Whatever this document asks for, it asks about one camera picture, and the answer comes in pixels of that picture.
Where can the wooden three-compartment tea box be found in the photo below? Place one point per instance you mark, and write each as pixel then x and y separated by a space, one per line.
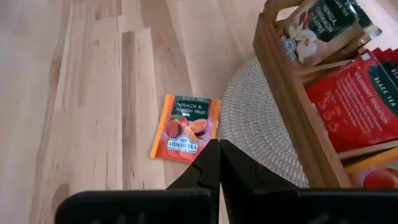
pixel 289 102

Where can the orange peach tea packet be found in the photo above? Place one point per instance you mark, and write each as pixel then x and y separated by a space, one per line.
pixel 183 124
pixel 376 174

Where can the white round plate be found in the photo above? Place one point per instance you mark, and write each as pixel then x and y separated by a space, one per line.
pixel 252 124

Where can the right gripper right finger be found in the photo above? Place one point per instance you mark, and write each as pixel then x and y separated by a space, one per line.
pixel 239 174

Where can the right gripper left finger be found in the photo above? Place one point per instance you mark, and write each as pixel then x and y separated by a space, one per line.
pixel 205 171

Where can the red strawberry tea packet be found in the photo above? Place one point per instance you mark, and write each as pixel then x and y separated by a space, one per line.
pixel 354 105
pixel 388 53

